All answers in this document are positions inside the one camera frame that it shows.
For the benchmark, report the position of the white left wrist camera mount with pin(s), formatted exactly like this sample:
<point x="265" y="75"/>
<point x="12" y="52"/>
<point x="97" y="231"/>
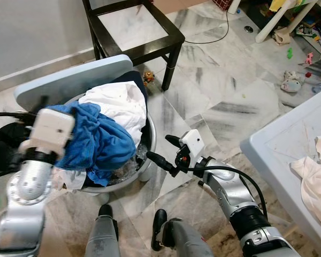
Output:
<point x="51" y="131"/>

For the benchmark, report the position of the small pink toy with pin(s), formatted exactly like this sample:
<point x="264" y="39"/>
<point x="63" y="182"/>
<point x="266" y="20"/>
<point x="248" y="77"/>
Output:
<point x="309" y="58"/>

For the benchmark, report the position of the small orange toy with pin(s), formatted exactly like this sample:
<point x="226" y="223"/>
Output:
<point x="148" y="78"/>

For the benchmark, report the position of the white t-shirt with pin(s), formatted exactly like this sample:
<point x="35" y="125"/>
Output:
<point x="313" y="187"/>

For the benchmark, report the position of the white crumpled cloth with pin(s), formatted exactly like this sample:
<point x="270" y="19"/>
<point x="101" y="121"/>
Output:
<point x="117" y="107"/>

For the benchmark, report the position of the dark wooden chair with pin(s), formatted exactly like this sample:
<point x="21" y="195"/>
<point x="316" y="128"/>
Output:
<point x="169" y="67"/>

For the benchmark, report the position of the white pink plush toy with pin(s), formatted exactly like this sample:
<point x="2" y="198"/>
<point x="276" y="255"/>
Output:
<point x="291" y="82"/>

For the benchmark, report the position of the red brick pillar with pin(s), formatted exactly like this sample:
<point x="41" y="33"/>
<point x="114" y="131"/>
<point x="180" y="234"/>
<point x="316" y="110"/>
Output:
<point x="220" y="4"/>

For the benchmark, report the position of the light blue plastic chair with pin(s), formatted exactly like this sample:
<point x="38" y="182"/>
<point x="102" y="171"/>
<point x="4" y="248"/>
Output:
<point x="69" y="80"/>

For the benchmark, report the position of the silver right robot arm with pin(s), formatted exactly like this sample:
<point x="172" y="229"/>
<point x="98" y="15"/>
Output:
<point x="230" y="193"/>

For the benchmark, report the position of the dark navy cloth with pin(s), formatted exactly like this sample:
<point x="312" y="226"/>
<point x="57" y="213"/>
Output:
<point x="139" y="80"/>

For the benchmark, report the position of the white wooden shelf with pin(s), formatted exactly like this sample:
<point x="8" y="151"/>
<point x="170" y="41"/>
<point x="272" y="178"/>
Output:
<point x="273" y="24"/>

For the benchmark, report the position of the beige soft toy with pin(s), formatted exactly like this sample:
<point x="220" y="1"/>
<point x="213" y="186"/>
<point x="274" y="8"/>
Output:
<point x="281" y="36"/>

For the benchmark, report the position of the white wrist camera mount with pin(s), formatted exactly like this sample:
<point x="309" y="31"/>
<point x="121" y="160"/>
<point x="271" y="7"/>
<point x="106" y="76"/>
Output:
<point x="192" y="142"/>
<point x="51" y="131"/>

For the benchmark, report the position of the yellow fabric item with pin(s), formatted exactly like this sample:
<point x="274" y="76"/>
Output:
<point x="283" y="4"/>

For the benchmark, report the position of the blue cloth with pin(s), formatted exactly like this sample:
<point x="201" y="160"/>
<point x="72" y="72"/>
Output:
<point x="96" y="144"/>

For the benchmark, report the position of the grey robot left leg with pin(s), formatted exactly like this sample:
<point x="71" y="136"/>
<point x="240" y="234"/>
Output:
<point x="102" y="238"/>

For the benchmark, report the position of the grey robot right leg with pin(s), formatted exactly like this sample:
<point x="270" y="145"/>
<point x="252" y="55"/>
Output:
<point x="184" y="241"/>

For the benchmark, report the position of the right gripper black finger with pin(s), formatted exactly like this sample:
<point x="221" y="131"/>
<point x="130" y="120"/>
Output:
<point x="174" y="141"/>
<point x="160" y="162"/>

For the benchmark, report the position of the silver metal basin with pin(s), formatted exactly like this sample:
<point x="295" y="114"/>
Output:
<point x="142" y="171"/>

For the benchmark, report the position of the small green toy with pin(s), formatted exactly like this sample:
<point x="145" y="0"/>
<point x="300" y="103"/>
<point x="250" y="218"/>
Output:
<point x="289" y="53"/>

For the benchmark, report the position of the round metal floor drain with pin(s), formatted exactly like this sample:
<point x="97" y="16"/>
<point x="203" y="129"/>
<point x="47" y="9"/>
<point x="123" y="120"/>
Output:
<point x="248" y="29"/>

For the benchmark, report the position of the grey robot leg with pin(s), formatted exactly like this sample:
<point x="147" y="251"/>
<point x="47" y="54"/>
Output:
<point x="184" y="241"/>
<point x="102" y="238"/>

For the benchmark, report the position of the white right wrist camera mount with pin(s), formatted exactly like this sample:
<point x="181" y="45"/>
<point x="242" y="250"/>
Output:
<point x="192" y="142"/>

